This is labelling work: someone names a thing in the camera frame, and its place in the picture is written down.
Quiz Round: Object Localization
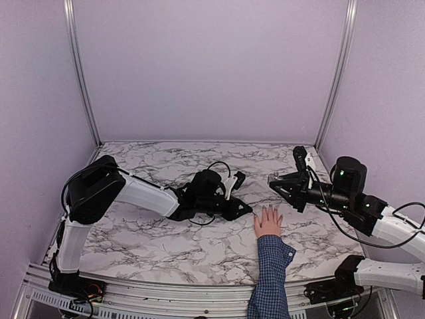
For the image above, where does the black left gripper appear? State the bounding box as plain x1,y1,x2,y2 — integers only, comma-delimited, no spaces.
197,195,251,222

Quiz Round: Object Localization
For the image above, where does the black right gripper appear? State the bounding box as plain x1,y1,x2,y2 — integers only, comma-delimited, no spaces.
270,171,352,213

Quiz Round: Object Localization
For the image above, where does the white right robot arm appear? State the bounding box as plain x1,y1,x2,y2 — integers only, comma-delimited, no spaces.
268,147,424,302

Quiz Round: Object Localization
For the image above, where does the blue checkered sleeve forearm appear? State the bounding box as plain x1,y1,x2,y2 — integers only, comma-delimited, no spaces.
247,235,296,318

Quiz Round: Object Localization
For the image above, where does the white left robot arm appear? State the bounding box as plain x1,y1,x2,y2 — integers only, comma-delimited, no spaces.
52,156,252,296

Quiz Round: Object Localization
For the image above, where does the person's hand with long nails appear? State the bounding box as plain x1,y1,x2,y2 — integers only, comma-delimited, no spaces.
254,205,283,239

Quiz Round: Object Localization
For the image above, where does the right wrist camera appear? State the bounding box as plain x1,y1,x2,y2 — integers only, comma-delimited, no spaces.
292,146,316,177

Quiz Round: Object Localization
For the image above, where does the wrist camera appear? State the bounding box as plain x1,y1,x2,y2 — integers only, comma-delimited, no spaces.
292,146,316,177
223,171,246,200

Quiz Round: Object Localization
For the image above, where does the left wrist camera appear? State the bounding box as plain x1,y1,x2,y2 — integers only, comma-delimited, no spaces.
223,171,246,200

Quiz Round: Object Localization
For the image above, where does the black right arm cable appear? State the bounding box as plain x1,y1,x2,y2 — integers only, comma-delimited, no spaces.
308,165,425,249

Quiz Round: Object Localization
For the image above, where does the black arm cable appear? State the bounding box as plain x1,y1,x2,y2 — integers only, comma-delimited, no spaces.
308,165,425,249
59,161,232,227

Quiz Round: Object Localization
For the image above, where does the aluminium front rail frame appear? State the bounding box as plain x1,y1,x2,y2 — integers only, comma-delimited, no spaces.
11,264,400,318

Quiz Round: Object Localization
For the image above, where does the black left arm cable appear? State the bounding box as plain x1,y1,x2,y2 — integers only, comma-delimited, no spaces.
59,161,232,227

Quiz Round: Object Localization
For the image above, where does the right aluminium corner post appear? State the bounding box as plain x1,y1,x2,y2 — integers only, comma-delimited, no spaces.
314,0,358,154

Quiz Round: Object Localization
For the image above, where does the aluminium corner post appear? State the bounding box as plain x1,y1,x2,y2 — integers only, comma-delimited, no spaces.
64,0,102,148
314,0,358,154

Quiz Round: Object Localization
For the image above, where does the left aluminium corner post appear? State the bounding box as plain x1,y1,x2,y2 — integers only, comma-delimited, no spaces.
64,0,102,148

